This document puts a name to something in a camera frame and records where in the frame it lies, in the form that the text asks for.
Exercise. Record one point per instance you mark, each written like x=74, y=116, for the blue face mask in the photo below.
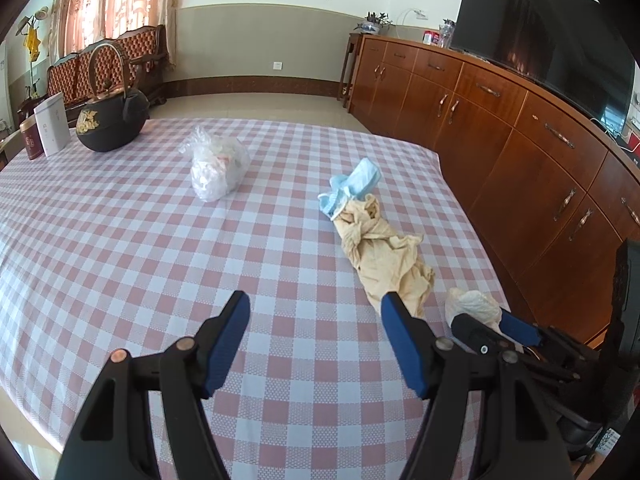
x=360, y=177

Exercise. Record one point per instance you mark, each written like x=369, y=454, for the white paper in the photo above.
x=475, y=305

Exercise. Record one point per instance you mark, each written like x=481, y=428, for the coat rack with hats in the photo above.
x=32, y=42

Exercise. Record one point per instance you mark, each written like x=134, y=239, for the pink patterned curtain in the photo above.
x=100, y=0

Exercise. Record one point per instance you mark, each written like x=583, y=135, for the maroon round tin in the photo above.
x=31, y=140

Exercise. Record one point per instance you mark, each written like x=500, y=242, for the small red box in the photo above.
x=431, y=37

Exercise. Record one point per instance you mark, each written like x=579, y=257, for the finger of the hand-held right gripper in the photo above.
x=475, y=335
x=520, y=329

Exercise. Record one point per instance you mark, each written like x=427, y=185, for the clear crumpled plastic bag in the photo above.
x=215, y=170

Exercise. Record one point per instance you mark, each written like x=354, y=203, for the black cast iron teapot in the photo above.
x=110, y=130

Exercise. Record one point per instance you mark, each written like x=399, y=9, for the pink checked tablecloth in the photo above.
x=150, y=260

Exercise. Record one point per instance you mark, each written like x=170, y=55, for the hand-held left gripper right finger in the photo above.
x=405, y=345

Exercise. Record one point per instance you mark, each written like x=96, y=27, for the beige cloth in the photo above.
x=385, y=260

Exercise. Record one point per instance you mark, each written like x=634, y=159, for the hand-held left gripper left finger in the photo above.
x=225, y=350

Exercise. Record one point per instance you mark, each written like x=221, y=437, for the wooden sofa with orange cushions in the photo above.
x=65, y=75

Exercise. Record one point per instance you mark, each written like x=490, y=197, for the clear glass vase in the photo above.
x=446, y=35

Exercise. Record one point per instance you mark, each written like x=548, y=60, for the black flat television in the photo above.
x=525, y=25

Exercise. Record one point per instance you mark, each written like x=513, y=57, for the small potted plant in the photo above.
x=372, y=24

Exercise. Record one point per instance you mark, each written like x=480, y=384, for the brown wooden sideboard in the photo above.
x=500, y=150

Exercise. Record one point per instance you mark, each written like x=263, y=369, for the white tin box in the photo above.
x=50, y=125

